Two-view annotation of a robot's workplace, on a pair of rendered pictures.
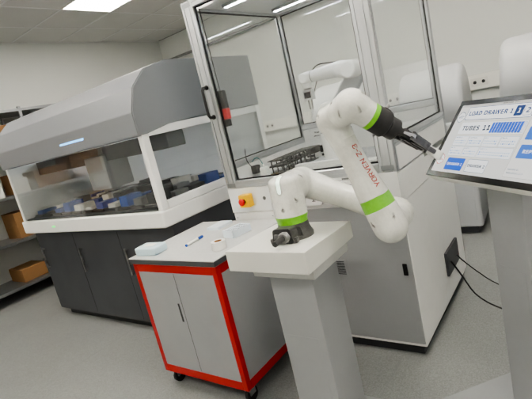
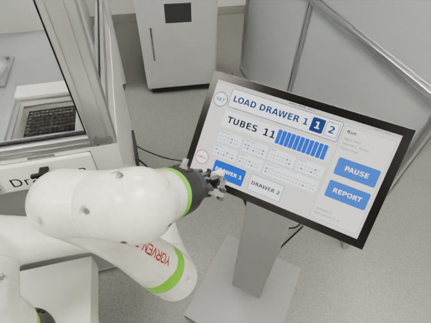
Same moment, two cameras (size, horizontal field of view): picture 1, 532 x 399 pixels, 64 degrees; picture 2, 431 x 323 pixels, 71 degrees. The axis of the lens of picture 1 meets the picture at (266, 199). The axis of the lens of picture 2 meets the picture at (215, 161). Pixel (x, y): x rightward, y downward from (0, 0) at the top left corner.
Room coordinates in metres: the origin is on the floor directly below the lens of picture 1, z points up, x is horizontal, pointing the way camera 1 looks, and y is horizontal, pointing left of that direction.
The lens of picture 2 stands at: (1.19, -0.21, 1.65)
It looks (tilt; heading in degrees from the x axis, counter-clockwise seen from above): 48 degrees down; 305
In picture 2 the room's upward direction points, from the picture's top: 2 degrees clockwise
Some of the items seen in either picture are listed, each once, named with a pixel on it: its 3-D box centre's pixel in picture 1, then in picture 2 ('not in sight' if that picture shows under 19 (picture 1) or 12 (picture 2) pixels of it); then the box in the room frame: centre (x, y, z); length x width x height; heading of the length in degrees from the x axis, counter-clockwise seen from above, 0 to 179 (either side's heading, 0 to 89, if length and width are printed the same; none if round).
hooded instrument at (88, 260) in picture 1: (144, 195); not in sight; (3.54, 0.98, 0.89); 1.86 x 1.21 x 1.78; 52
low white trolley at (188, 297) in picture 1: (225, 302); not in sight; (2.21, 0.35, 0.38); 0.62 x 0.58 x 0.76; 52
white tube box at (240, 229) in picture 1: (237, 230); not in sight; (2.14, 0.18, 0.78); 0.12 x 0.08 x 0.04; 131
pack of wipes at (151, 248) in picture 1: (150, 248); not in sight; (2.17, 0.65, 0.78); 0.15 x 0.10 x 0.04; 57
